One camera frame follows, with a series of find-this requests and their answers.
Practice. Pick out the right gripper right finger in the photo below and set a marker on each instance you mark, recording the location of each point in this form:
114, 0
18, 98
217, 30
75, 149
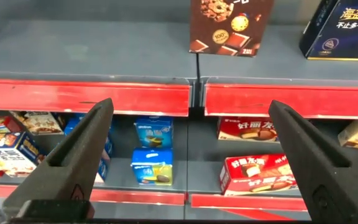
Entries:
331, 186

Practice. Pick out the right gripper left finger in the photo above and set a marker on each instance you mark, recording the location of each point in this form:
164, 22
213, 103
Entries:
73, 168

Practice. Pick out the grey shop shelf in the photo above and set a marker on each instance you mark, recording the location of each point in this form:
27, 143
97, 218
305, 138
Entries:
110, 56

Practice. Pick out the beige cookie box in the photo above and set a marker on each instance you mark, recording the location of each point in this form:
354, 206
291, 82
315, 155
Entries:
39, 123

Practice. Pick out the blue and white snack box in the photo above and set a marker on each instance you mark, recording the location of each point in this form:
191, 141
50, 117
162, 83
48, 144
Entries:
8, 152

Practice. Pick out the red chocolate pie box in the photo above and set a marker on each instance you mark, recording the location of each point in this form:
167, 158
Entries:
253, 175
244, 129

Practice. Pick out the blue and yellow cookie box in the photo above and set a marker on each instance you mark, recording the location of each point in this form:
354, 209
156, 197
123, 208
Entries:
152, 166

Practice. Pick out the blue sandwich cookie box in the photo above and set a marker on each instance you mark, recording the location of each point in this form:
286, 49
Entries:
154, 130

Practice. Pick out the dark blue snack box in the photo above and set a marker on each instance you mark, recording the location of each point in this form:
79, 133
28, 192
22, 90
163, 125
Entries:
343, 29

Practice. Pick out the brown chocolate cookie box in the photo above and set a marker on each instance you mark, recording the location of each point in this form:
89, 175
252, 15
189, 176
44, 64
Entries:
228, 26

